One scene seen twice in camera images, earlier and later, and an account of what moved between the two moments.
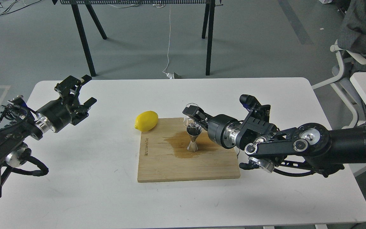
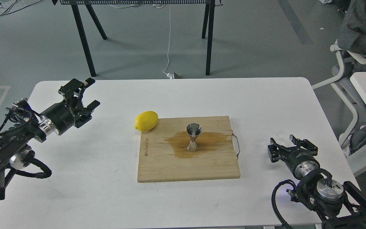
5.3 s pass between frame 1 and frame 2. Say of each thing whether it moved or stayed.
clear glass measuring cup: moved
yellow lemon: stayed
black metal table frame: stayed
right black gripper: moved
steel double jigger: stayed
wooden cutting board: stayed
